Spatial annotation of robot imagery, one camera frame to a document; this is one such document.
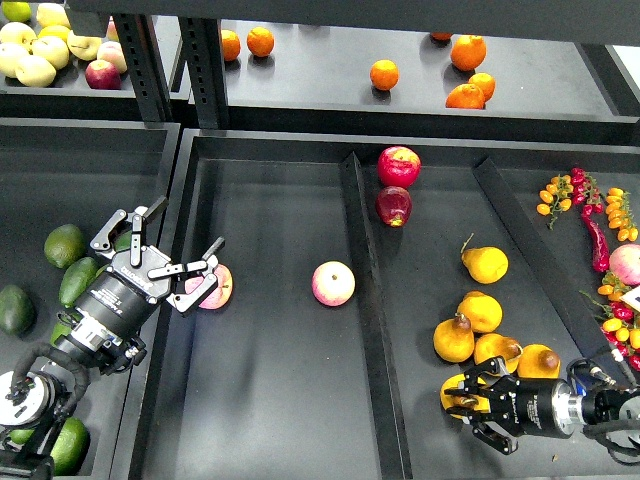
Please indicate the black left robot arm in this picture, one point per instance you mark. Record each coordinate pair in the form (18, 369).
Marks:
(49, 380)

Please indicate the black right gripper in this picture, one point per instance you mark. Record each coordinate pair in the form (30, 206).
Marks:
(535, 407)

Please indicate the black left bin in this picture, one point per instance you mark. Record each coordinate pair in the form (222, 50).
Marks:
(55, 172)

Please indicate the black middle bin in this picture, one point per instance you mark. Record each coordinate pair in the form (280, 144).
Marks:
(274, 384)

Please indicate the orange cherry tomato bunch left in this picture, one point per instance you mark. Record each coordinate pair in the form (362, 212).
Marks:
(555, 198)

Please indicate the pink apple middle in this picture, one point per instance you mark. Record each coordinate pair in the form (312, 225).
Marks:
(333, 283)

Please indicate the black bin divider left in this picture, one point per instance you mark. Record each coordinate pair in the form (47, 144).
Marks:
(386, 406)

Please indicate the mixed cherry tomato bunch lower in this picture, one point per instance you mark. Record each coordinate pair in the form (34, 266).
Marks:
(619, 322)

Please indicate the black shelf post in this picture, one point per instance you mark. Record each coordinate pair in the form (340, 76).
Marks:
(202, 47)
(141, 51)

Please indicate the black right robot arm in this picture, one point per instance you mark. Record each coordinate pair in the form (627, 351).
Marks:
(604, 411)

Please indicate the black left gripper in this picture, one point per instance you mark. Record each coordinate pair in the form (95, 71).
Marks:
(122, 298)

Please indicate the pink peach behind post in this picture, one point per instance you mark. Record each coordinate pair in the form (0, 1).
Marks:
(111, 32)

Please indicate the pink peach right edge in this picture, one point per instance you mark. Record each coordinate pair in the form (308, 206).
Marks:
(624, 264)

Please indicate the black bin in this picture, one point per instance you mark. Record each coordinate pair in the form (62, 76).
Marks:
(274, 384)
(55, 172)

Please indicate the pale yellow apple middle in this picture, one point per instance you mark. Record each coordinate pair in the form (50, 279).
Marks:
(53, 49)

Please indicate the pink apple left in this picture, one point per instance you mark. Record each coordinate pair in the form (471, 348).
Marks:
(218, 297)

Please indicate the green avocado centre long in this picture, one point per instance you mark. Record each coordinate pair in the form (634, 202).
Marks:
(76, 279)

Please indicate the black shelf post left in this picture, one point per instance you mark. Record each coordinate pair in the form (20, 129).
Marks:
(141, 51)

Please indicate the yellow pear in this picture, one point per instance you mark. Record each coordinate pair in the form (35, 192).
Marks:
(483, 311)
(486, 265)
(496, 345)
(539, 362)
(472, 402)
(454, 340)

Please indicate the pale yellow apple with stem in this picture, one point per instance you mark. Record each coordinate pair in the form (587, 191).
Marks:
(83, 47)

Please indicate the black shelf post right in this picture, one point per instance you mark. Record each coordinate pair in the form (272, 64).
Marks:
(202, 47)

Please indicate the pale yellow apple front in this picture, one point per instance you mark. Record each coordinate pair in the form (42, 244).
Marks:
(35, 71)

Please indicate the dark green avocado far left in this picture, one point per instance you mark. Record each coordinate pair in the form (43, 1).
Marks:
(17, 310)

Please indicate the black upper left tray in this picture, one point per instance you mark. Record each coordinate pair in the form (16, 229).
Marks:
(70, 97)

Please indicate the green avocado by bin wall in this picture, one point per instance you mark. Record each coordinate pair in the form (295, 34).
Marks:
(123, 242)

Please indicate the red apple on shelf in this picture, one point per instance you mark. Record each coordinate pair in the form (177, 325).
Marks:
(102, 75)

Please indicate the white label card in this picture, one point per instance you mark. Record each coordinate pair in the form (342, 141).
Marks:
(632, 298)

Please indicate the pink apple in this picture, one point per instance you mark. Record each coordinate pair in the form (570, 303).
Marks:
(333, 283)
(218, 297)

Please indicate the dark red apple lower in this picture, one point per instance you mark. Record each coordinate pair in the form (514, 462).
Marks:
(394, 206)

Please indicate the red chili pepper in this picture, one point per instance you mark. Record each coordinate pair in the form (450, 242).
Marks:
(599, 249)

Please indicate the pink peach on shelf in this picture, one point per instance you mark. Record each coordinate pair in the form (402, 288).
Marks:
(112, 52)

